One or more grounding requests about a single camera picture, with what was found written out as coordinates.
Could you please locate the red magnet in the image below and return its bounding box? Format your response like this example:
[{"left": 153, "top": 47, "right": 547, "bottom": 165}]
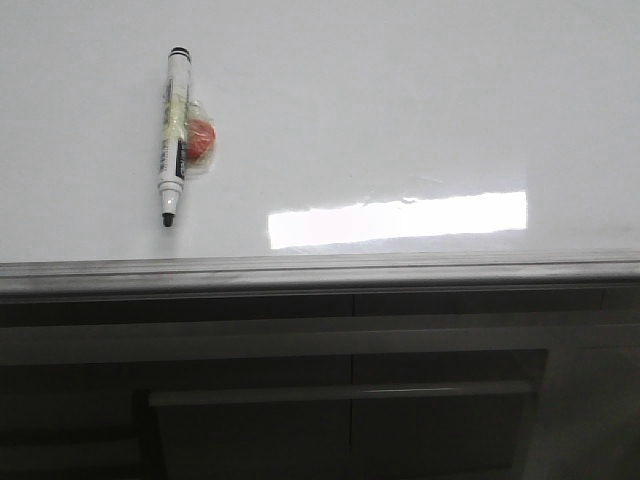
[{"left": 185, "top": 101, "right": 217, "bottom": 177}]

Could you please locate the white black whiteboard marker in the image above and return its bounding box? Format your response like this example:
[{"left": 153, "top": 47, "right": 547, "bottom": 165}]
[{"left": 158, "top": 47, "right": 192, "bottom": 228}]

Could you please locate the white whiteboard with frame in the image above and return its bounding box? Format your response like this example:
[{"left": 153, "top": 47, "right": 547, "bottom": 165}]
[{"left": 1, "top": 1, "right": 639, "bottom": 303}]

